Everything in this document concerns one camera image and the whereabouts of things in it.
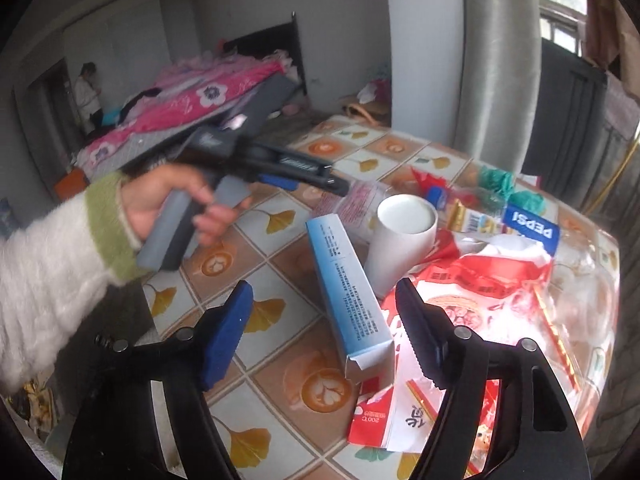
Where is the red and white carton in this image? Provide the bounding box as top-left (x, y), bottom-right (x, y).
top-left (347, 390), bottom-right (441, 453)

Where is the orange box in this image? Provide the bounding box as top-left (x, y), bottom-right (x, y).
top-left (54, 167), bottom-right (88, 201)

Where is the person's left hand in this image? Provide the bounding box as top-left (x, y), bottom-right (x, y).
top-left (120, 162), bottom-right (253, 250)

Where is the black bed headboard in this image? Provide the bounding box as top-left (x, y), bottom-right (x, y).
top-left (225, 12), bottom-right (307, 96)

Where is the black chair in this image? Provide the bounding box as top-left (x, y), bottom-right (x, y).
top-left (520, 37), bottom-right (608, 211)

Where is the yellow hose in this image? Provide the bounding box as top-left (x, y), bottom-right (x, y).
top-left (600, 137), bottom-right (640, 203)

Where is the pink flowered blanket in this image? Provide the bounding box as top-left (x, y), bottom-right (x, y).
top-left (80, 57), bottom-right (301, 176)

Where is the large red snack bag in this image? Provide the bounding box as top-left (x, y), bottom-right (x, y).
top-left (382, 234), bottom-right (586, 478)

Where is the ginkgo print tablecloth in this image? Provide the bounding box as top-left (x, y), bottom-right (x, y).
top-left (142, 114), bottom-right (621, 480)

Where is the grey curtain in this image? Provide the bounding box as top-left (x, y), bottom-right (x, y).
top-left (452, 0), bottom-right (543, 161)

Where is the metal balcony railing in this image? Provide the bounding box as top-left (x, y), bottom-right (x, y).
top-left (537, 0), bottom-right (588, 58)

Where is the tan woven bag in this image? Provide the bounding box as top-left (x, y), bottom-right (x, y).
top-left (342, 100), bottom-right (391, 126)

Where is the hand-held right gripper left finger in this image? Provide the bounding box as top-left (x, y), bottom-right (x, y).
top-left (62, 280), bottom-right (254, 480)

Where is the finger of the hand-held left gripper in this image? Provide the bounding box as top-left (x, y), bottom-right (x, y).
top-left (245, 142), bottom-right (335, 181)
top-left (257, 170), bottom-right (351, 197)

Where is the blue and white carton box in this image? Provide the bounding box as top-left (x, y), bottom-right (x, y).
top-left (305, 214), bottom-right (396, 393)

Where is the green plastic bag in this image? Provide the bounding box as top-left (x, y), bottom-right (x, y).
top-left (477, 165), bottom-right (546, 218)

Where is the white paper cup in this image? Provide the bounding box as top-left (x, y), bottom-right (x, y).
top-left (364, 194), bottom-right (439, 301)

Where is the blue label plastic bottle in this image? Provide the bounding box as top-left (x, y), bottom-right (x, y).
top-left (429, 185), bottom-right (561, 256)

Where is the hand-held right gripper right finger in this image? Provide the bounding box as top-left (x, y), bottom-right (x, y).
top-left (395, 277), bottom-right (591, 480)

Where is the brown cloth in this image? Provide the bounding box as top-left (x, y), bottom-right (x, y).
top-left (582, 0), bottom-right (640, 78)

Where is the pile of clothes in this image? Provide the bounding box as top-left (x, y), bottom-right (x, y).
top-left (357, 77), bottom-right (392, 103)

